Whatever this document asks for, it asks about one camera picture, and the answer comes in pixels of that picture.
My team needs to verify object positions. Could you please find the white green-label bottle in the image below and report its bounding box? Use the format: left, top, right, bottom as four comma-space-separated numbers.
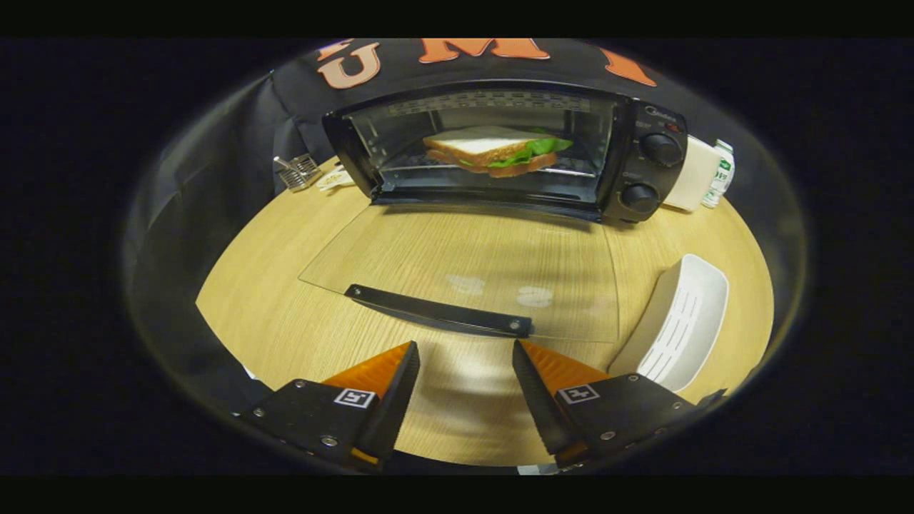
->
701, 139, 737, 209

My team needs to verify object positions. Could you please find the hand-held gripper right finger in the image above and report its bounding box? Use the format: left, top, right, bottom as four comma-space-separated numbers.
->
511, 339, 728, 468

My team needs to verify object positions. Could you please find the white box appliance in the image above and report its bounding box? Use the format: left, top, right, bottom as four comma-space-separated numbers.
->
663, 136, 723, 213

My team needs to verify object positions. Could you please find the black toaster oven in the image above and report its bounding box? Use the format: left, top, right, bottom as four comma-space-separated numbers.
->
298, 79, 690, 342

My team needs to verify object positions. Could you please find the lettuce sandwich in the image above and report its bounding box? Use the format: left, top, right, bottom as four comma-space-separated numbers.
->
423, 126, 574, 178

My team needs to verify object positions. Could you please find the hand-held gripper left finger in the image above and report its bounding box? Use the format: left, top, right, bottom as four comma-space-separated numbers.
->
236, 341, 422, 472

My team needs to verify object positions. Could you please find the white plastic tray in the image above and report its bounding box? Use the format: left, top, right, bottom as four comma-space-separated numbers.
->
608, 253, 730, 393

